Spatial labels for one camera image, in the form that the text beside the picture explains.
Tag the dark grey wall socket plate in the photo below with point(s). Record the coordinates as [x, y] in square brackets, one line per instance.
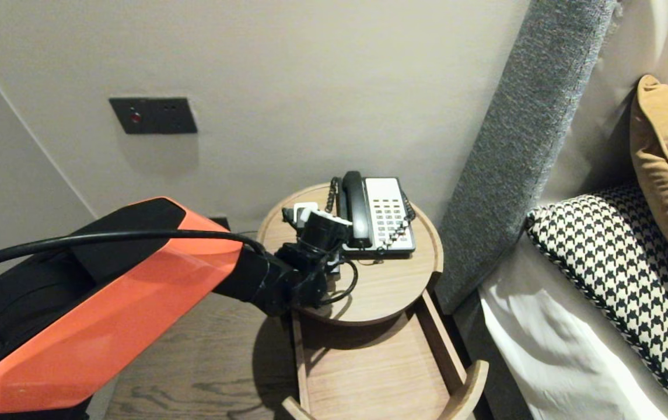
[220, 223]

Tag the curved wooden table drawer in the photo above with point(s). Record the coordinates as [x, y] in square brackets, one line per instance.
[369, 373]

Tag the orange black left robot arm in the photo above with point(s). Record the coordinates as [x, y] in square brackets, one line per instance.
[106, 326]

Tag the black white wrist camera unit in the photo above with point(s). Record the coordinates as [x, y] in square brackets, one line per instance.
[325, 233]

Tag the dark wall switch panel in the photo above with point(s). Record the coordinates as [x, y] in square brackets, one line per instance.
[153, 115]

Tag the black telephone handset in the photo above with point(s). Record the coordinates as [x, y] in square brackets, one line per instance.
[360, 204]

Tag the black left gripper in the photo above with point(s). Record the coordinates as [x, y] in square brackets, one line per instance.
[316, 277]

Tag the black white houndstooth pillow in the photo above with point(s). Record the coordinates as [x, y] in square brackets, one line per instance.
[631, 280]

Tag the white bed sheet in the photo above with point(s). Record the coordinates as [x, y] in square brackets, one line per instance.
[544, 350]

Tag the black and white desk telephone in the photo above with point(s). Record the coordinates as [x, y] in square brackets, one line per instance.
[389, 210]

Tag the white bed pillow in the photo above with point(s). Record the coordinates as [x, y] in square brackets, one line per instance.
[643, 41]

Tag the grey upholstered bed headboard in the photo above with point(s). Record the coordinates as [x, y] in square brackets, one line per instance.
[520, 146]

